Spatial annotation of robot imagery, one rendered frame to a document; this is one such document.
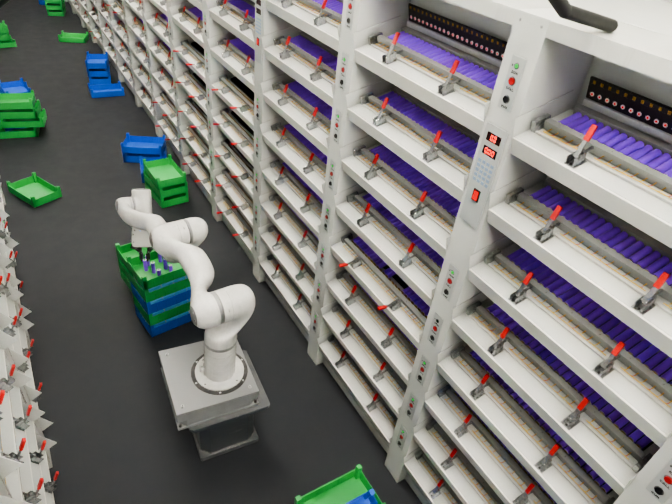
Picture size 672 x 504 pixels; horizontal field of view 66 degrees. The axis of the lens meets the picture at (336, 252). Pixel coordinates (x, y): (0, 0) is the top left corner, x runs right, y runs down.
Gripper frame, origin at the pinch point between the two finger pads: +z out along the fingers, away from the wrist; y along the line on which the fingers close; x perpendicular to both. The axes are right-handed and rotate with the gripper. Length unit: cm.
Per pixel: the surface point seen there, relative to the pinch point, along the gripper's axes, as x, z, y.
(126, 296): 44, 32, -18
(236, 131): 59, -59, 43
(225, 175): 93, -32, 36
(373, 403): -50, 55, 100
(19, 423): -86, 33, -25
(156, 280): 2.8, 12.3, 4.2
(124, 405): -22, 63, -8
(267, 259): 46, 13, 60
